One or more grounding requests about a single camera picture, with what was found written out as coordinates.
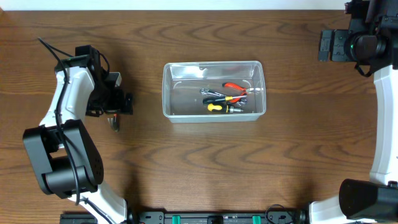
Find small black-handled hammer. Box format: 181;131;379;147
108;114;120;133

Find silver ratchet wrench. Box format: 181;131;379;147
199;88;248;105

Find yellow black stubby screwdriver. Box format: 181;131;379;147
207;103;244;113

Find clear plastic container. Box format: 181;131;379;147
162;61;266;123

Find red handled pliers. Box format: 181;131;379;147
222;82;264;106

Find black yellow slim screwdriver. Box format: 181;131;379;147
203;95;247;104

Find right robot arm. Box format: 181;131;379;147
306;0;397;223

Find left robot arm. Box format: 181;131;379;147
22;45;135;223

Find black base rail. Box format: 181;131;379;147
58;203;373;224

